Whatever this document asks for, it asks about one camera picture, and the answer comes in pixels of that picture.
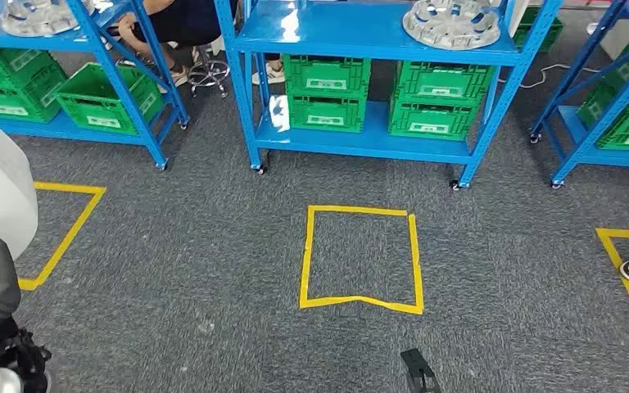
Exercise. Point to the chrome stool base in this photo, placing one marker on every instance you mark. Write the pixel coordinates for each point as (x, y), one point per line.
(208, 73)

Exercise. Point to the black robot body part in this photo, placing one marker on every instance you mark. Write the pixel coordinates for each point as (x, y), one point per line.
(417, 371)

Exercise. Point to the silver wheel hub part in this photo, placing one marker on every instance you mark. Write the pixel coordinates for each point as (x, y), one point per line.
(38, 16)
(450, 24)

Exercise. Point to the blue metal shelf rack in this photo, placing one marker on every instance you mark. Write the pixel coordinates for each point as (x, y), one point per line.
(27, 128)
(567, 122)
(347, 32)

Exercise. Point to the person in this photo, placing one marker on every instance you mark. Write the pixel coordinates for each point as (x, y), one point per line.
(184, 21)

